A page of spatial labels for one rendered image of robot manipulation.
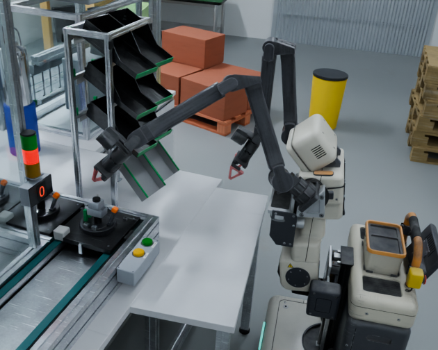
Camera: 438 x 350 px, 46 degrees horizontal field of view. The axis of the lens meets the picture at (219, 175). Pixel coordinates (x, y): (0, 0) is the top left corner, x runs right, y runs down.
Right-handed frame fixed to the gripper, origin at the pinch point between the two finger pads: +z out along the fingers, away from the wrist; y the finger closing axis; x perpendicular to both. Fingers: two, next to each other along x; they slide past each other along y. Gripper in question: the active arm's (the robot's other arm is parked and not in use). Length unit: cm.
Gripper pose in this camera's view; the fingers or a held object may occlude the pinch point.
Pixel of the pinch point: (94, 179)
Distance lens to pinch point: 196.6
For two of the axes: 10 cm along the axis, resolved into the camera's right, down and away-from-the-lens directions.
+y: -3.2, 4.2, -8.5
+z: -6.8, 5.3, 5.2
